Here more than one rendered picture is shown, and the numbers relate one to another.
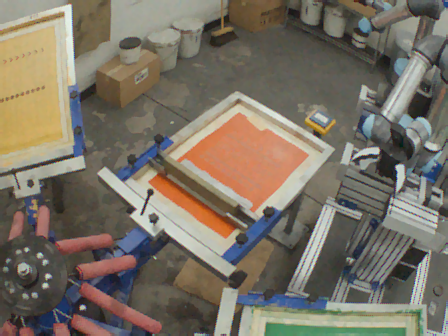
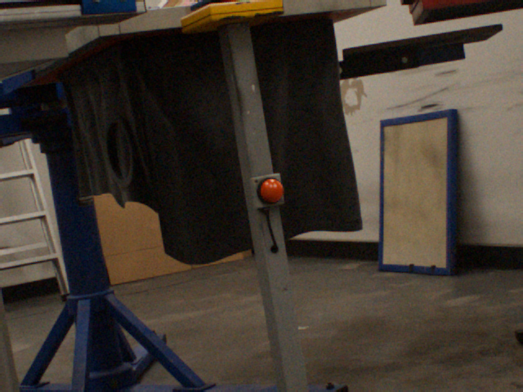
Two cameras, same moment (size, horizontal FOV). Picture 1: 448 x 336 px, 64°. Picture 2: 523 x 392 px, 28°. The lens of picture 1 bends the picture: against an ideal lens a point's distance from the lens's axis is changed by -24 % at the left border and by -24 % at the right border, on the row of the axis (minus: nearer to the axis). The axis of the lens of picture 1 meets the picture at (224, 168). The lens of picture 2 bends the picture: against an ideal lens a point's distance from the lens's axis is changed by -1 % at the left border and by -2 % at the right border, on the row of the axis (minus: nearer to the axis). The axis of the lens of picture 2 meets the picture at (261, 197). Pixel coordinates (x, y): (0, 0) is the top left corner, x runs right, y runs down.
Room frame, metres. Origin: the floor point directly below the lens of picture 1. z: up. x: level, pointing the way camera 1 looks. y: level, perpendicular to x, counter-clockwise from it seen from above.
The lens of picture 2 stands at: (2.61, -1.94, 0.73)
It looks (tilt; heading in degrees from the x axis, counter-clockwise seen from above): 3 degrees down; 121
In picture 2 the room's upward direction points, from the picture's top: 9 degrees counter-clockwise
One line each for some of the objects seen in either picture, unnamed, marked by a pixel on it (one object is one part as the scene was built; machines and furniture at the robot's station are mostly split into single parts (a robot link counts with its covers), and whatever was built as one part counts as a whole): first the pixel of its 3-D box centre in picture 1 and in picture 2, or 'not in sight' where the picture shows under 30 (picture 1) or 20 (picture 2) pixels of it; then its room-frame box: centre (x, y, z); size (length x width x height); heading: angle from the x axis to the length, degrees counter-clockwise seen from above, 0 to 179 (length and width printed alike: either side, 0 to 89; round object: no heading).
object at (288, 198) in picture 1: (233, 165); (175, 42); (1.33, -0.04, 0.97); 0.79 x 0.58 x 0.04; 146
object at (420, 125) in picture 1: (417, 134); not in sight; (0.89, -0.56, 1.65); 0.11 x 0.08 x 0.09; 136
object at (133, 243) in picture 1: (138, 239); not in sight; (0.86, 0.28, 1.02); 0.17 x 0.06 x 0.05; 146
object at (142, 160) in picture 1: (146, 161); not in sight; (1.28, 0.33, 0.97); 0.30 x 0.05 x 0.07; 146
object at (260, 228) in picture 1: (252, 236); (24, 70); (0.97, -0.13, 0.97); 0.30 x 0.05 x 0.07; 146
